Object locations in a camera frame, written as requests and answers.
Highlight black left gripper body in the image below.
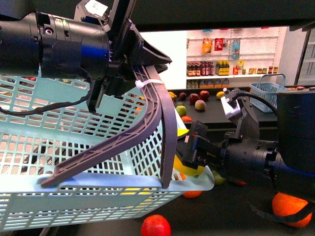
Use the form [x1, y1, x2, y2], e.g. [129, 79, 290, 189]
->
[74, 0, 172, 113]

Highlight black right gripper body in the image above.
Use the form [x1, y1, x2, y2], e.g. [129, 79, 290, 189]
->
[181, 121, 223, 170]

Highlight yellow lemon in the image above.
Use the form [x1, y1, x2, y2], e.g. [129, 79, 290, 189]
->
[173, 155, 205, 178]

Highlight grey basket handle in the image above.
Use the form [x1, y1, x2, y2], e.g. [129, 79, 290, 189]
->
[40, 66, 177, 188]

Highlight light teal plastic shopping basket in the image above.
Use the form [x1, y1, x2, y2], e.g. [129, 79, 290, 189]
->
[0, 72, 214, 232]

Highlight yellow lemon back shelf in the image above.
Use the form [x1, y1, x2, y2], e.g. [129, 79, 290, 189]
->
[216, 91, 224, 99]

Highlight black fruit shelf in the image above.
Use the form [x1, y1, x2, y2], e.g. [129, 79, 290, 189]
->
[132, 0, 315, 236]

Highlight green lime lower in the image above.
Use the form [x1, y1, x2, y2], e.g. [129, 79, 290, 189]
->
[212, 171, 226, 186]

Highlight orange front bottom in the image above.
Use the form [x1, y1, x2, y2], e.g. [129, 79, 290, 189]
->
[183, 191, 203, 199]

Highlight small blue basket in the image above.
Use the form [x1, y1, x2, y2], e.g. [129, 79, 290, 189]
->
[250, 73, 288, 108]

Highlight red apple front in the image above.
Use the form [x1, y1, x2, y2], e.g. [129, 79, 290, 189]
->
[141, 214, 171, 236]

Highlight large orange right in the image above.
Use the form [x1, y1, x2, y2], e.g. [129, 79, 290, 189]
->
[272, 193, 313, 228]

